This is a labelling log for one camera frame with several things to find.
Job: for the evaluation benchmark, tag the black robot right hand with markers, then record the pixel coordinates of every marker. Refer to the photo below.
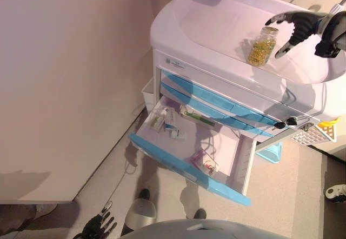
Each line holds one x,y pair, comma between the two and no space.
305,25

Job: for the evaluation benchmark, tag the silver cart side latch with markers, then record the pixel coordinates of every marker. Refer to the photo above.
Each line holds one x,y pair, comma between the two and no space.
307,127

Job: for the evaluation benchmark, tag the black cart keys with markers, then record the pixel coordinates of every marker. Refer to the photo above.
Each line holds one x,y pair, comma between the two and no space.
281,125

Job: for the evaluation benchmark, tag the pink packet with scissors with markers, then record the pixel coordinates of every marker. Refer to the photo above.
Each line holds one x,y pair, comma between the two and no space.
212,166

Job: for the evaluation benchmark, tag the light blue plastic bin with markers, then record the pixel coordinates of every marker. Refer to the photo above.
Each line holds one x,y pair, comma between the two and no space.
270,153

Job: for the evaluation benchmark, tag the white cart side bin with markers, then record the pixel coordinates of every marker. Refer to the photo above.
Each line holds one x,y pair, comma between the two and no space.
148,95

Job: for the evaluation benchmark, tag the white blue medicine box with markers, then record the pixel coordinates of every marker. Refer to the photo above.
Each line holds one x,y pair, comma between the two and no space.
172,120

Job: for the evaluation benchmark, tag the silver robot torso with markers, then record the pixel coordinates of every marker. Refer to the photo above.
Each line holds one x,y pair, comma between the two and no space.
189,231

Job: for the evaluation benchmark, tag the person leg brown trousers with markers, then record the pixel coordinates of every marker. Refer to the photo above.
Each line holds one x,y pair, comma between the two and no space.
16,220

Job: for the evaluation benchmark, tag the small green white medicine box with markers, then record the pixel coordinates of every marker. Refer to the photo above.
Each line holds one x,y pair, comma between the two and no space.
157,123

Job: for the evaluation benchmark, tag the clear jar yellow capsules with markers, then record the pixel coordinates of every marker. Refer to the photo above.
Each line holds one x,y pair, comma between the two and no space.
262,49

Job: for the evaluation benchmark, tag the cart label sticker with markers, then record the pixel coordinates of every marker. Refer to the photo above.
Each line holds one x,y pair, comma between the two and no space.
174,63

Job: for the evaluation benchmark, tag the white cart drawer blue front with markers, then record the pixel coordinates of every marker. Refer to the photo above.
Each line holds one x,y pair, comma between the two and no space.
216,147

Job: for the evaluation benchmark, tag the long green white medicine box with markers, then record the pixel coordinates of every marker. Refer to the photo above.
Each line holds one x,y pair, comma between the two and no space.
197,116

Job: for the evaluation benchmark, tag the white medical cart blue drawers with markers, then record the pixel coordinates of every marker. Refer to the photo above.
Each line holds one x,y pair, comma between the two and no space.
211,20

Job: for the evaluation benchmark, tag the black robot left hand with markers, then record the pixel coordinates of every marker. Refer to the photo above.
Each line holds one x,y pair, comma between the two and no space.
94,228

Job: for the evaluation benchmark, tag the bed caster wheel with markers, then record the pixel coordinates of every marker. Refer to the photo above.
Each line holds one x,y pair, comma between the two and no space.
333,191

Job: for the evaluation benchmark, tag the white mesh basket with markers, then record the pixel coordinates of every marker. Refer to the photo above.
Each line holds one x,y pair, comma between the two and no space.
308,137

